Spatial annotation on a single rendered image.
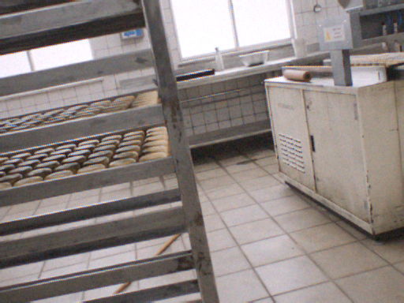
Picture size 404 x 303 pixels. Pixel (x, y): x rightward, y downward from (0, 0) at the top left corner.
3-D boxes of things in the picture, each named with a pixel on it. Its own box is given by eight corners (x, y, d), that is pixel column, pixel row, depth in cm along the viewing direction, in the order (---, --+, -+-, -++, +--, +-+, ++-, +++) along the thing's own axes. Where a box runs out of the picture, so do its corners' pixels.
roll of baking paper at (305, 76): (284, 79, 310) (282, 70, 309) (292, 77, 311) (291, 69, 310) (303, 82, 272) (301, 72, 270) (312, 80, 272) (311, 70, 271)
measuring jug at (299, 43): (308, 56, 462) (305, 36, 457) (290, 58, 475) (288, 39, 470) (314, 54, 472) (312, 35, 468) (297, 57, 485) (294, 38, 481)
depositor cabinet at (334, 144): (280, 187, 350) (263, 80, 332) (362, 166, 361) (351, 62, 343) (375, 250, 227) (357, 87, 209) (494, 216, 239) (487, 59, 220)
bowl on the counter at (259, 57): (245, 68, 463) (243, 55, 460) (237, 67, 495) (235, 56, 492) (274, 61, 467) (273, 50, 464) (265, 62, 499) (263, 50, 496)
